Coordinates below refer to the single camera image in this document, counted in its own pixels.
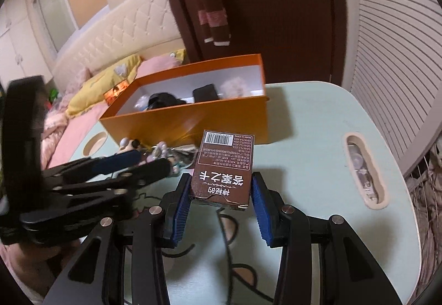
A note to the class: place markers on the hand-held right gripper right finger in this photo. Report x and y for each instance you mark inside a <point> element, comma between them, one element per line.
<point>262,212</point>

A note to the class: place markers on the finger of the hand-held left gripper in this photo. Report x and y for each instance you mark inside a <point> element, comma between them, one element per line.
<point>117,160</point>
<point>152,168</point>

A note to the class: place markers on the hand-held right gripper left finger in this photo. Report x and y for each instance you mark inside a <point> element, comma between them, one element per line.
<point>183,212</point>

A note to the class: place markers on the brown card box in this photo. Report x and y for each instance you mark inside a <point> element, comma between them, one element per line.
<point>221,167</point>

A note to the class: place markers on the black knit cloth item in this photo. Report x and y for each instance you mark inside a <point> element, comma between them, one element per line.
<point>164,99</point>

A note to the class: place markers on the orange cardboard box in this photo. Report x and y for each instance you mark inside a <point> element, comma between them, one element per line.
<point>207,122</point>

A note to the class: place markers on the black rectangular foam pad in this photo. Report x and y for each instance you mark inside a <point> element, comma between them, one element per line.
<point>206,92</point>

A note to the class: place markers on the beige fluffy plush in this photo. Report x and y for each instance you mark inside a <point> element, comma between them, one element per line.
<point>234,87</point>

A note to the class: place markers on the fluffy pink blanket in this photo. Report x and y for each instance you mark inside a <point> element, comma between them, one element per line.
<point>57,125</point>

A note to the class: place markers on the clear plastic wrapper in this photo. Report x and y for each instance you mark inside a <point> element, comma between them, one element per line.
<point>141,104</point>

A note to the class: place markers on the orange printed card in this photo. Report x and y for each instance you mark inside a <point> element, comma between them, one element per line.
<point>115,92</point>

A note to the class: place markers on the yellow pillow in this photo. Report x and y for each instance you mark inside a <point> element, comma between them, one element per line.
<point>96,87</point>

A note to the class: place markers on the white cabinet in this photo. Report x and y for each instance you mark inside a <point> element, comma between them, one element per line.
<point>20,46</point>

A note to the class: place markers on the clear plastic pieces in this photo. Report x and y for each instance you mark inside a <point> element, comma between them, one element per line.
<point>362,170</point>

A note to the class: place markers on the yellow plush toy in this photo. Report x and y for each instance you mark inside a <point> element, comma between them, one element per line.
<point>179,54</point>

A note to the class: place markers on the white tufted headboard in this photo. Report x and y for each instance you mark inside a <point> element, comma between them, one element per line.
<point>131,25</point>

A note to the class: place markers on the dark brown wooden door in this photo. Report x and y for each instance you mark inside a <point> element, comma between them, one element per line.
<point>283,32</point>

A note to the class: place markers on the white slatted shutter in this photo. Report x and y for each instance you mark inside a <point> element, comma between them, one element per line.
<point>390,49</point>

